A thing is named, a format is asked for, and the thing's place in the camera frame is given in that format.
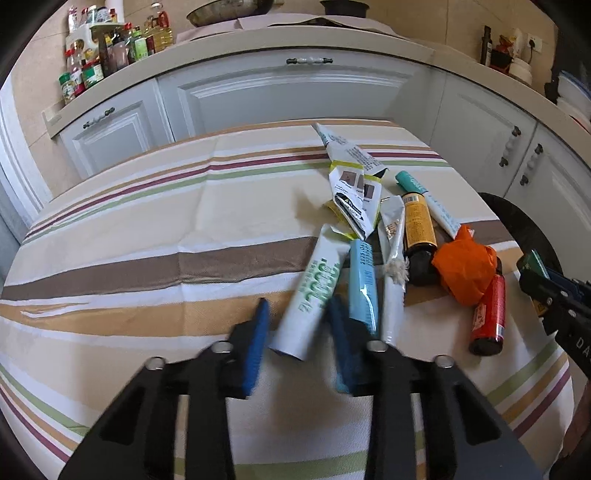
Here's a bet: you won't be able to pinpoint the red spray can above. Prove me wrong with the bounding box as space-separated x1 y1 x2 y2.
469 258 506 357

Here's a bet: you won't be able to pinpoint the white green lettered tube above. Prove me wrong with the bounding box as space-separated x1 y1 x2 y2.
270 224 351 361

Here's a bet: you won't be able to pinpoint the black lined trash bin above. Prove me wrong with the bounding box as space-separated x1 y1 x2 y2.
479 192 563 273

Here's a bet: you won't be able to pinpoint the white kitchen cabinets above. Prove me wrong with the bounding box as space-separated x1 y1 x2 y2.
45 49 590 279

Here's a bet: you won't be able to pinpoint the green bottle black cap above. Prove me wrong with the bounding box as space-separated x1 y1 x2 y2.
517 249 550 319

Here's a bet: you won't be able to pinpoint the small orange plastic bag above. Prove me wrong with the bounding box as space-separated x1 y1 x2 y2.
432 225 497 307

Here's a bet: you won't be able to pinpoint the teal capped white tube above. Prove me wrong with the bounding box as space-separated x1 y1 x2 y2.
396 171 461 239

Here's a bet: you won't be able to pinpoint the amber bottle yellow label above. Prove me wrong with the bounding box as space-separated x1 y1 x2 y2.
402 193 439 286

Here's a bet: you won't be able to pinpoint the light blue tube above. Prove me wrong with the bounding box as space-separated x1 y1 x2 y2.
348 239 379 337

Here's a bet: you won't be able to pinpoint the silver white flattened tube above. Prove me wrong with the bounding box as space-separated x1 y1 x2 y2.
378 195 409 346

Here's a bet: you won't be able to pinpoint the white stacked bowls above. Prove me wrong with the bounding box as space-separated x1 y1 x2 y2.
557 71 591 132

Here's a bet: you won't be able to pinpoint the striped tablecloth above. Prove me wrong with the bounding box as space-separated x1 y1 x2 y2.
1 120 574 479

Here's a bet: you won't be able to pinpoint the crumpled white yellow carton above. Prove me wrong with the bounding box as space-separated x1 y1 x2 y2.
329 161 382 240

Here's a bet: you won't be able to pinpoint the white ceramic jar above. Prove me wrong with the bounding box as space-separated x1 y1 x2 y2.
508 58 533 86

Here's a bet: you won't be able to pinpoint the dark olive oil bottle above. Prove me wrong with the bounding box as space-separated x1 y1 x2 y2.
479 25 493 66

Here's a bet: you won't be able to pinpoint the black cast iron pot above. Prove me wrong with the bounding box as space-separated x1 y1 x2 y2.
321 0 370 18

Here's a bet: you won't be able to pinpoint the condiment bottles rack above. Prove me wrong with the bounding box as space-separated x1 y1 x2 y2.
58 1 174 104

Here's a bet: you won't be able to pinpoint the steel wok pan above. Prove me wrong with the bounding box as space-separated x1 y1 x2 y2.
186 0 274 27

